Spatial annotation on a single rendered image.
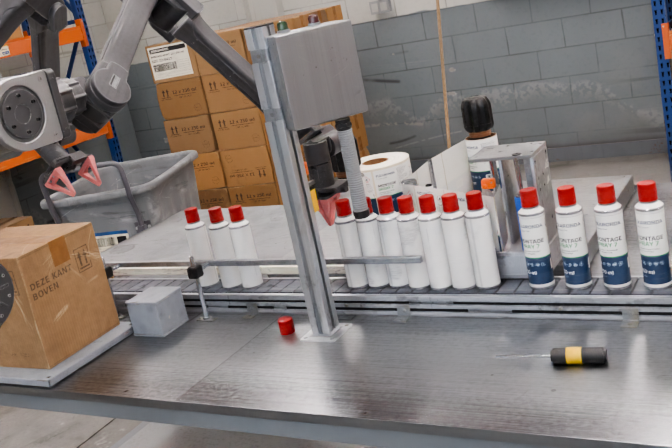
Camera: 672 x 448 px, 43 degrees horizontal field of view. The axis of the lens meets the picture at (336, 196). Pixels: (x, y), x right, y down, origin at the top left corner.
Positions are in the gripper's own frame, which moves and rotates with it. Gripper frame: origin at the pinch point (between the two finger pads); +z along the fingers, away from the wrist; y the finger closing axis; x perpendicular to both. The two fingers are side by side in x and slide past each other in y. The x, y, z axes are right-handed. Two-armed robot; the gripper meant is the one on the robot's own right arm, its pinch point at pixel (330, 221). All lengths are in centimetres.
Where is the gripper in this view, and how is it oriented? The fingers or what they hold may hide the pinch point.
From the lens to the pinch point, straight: 203.3
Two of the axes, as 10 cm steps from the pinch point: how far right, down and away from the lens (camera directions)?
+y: -8.7, 0.4, 5.0
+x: -4.6, 3.1, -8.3
